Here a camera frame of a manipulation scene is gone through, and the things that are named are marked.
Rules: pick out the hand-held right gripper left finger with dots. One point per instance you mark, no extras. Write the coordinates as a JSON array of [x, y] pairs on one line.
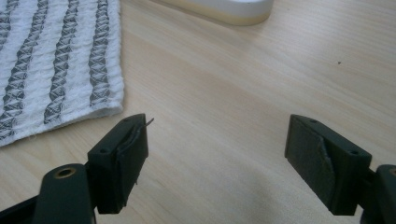
[[120, 168]]

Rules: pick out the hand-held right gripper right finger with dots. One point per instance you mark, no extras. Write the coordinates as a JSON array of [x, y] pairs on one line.
[[330, 168]]

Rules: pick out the white oval tray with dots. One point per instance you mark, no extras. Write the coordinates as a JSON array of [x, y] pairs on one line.
[[224, 9]]

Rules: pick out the white grey striped cloth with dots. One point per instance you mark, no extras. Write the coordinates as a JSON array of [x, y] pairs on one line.
[[56, 59]]

